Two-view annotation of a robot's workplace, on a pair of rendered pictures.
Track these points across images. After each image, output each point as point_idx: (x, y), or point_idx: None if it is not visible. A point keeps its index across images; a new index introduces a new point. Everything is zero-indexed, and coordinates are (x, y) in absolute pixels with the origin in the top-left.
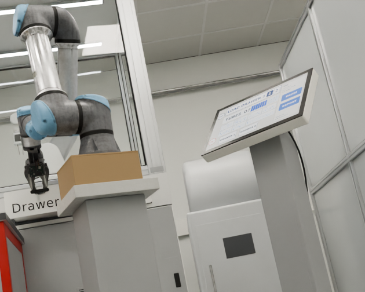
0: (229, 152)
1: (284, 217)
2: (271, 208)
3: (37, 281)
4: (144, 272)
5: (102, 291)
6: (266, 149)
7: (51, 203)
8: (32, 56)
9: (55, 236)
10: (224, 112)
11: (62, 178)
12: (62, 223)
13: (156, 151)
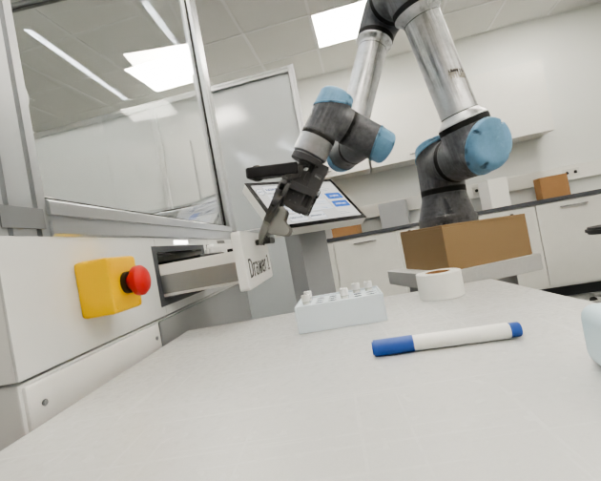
0: (301, 232)
1: None
2: (316, 289)
3: None
4: None
5: None
6: (314, 236)
7: (263, 264)
8: (452, 43)
9: (200, 324)
10: (260, 189)
11: (469, 237)
12: (200, 301)
13: (231, 211)
